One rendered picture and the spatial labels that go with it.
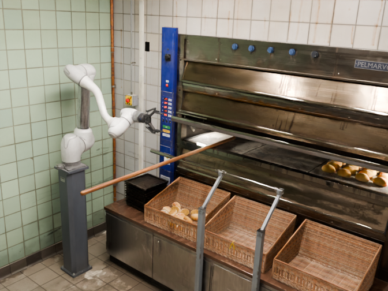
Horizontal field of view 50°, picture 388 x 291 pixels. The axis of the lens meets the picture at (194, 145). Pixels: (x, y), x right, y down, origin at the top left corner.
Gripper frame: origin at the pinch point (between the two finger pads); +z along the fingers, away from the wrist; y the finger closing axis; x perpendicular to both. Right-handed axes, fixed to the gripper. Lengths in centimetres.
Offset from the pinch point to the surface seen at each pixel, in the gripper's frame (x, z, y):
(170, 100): -52, -37, -4
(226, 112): -54, 22, -3
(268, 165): -55, 63, 32
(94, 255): -2, -84, 149
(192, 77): -54, -14, -27
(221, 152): -55, 19, 32
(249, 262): -5, 81, 87
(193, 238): -6, 31, 88
